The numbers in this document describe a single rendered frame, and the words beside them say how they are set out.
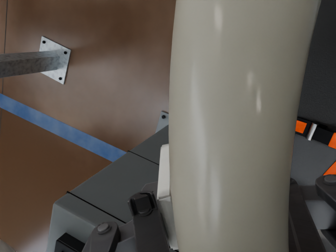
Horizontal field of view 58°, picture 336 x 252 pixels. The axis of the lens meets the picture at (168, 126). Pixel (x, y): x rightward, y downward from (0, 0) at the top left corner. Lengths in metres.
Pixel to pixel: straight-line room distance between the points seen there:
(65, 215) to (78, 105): 0.99
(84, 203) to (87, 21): 1.03
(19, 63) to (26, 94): 0.45
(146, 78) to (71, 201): 0.81
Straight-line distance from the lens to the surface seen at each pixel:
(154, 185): 0.17
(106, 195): 0.92
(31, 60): 1.64
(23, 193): 2.34
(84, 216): 0.84
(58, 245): 0.88
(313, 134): 1.35
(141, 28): 1.50
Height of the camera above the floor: 1.33
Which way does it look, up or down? 62 degrees down
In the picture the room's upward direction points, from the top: 125 degrees counter-clockwise
